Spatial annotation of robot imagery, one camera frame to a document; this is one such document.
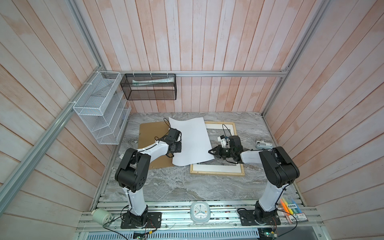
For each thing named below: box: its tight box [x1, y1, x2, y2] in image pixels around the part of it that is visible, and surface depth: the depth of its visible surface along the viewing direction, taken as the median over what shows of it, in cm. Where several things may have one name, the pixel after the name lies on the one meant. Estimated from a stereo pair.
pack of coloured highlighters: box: [279, 197, 309, 225], surface depth 78 cm
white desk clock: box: [190, 201, 211, 224], surface depth 75 cm
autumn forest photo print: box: [168, 117, 215, 167], surface depth 99 cm
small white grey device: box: [256, 140, 273, 150], surface depth 103 cm
